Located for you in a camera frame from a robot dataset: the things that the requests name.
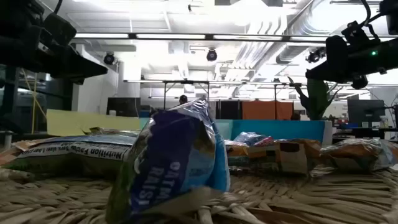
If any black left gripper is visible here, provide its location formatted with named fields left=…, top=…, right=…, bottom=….
left=0, top=26, right=108, bottom=85

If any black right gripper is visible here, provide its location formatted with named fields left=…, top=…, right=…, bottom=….
left=305, top=35, right=398, bottom=90

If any blue wrapper granola bar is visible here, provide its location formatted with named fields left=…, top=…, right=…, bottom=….
left=233, top=131, right=274, bottom=147

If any snake plant in white pot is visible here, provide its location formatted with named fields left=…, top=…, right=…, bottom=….
left=287, top=76, right=345, bottom=146

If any black monitor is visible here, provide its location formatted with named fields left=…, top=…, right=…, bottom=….
left=106, top=97, right=141, bottom=118
left=347, top=99, right=386, bottom=128

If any yellow plastic bin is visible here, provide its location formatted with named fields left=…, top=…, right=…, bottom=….
left=46, top=108, right=141, bottom=137

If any black background desk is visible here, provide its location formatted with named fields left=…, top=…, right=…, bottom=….
left=332, top=126, right=398, bottom=144

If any blue plastic bin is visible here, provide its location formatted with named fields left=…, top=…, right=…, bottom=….
left=230, top=119, right=326, bottom=144

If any orange partition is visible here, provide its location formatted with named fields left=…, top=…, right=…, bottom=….
left=241, top=100, right=294, bottom=121

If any overhead LED light bar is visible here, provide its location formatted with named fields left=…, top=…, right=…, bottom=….
left=73, top=32, right=398, bottom=43

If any black partition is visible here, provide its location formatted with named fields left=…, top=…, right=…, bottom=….
left=216, top=100, right=243, bottom=120

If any teal plastic bin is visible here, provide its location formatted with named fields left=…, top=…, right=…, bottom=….
left=139, top=116, right=233, bottom=141

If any round woven straw mat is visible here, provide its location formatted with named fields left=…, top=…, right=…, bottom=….
left=0, top=164, right=398, bottom=224

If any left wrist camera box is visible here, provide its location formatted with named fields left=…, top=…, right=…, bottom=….
left=43, top=12, right=78, bottom=47

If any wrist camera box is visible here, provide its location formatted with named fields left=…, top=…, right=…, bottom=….
left=341, top=21, right=382, bottom=47
left=43, top=12, right=78, bottom=47

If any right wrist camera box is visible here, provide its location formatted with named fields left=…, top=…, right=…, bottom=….
left=341, top=21, right=382, bottom=47

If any white cylindrical post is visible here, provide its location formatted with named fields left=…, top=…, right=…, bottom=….
left=2, top=130, right=14, bottom=151

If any black background frame stand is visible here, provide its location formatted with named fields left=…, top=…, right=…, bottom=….
left=123, top=79, right=307, bottom=121

